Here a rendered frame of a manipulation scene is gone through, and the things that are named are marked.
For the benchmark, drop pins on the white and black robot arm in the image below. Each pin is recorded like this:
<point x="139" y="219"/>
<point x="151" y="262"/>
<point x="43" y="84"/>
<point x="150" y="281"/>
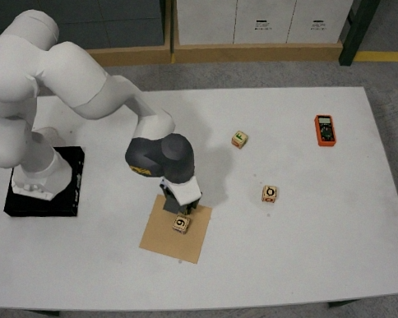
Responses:
<point x="85" y="87"/>

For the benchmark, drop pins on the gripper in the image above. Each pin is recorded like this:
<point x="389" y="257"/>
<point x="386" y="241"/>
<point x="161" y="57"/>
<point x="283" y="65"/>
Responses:
<point x="167" y="191"/>

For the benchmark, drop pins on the orange digital multimeter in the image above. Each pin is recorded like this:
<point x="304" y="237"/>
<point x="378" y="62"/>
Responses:
<point x="325" y="130"/>

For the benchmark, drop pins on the tan square mat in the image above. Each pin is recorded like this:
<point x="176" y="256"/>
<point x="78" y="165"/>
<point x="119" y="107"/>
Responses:
<point x="160" y="237"/>

